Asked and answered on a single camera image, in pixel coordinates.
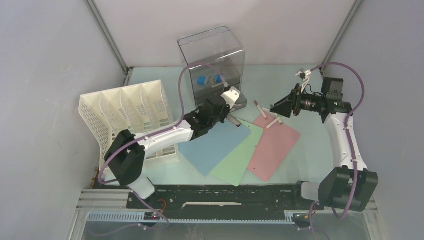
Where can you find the clear plastic drawer box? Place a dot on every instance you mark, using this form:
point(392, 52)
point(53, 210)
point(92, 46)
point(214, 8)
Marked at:
point(210, 52)

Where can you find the metal clipboard clip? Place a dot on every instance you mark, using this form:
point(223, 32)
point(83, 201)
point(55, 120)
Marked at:
point(233, 120)

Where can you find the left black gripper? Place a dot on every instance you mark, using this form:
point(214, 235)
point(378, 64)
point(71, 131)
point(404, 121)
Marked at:
point(226, 108)

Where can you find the pink clipboard sheet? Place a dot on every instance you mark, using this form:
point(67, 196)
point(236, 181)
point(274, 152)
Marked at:
point(273, 148)

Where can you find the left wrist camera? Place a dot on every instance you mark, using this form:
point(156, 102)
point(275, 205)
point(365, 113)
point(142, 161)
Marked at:
point(231, 96)

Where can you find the green clipboard sheet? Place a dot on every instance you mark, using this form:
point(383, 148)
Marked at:
point(234, 166)

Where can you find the blue eraser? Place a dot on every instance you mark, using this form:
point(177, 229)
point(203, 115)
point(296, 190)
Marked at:
point(202, 80)
point(218, 79)

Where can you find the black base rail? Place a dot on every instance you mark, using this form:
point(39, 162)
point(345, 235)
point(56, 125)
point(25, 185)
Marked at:
point(246, 203)

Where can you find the brown cap marker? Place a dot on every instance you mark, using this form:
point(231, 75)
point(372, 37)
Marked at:
point(260, 110)

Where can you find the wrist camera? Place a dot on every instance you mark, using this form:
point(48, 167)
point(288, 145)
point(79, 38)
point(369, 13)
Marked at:
point(305, 76)
point(231, 96)

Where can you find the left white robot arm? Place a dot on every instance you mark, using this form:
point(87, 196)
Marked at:
point(126, 155)

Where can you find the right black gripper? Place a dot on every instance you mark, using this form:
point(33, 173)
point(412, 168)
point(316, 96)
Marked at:
point(293, 101)

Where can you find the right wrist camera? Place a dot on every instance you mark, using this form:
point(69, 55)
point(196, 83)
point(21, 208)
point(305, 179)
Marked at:
point(305, 76)

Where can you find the orange cap marker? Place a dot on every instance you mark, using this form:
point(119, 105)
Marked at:
point(272, 123)

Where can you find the blue clipboard sheet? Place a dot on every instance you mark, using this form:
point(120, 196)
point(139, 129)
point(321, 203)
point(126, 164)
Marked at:
point(207, 151)

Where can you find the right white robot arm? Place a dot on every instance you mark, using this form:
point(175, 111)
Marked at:
point(350, 183)

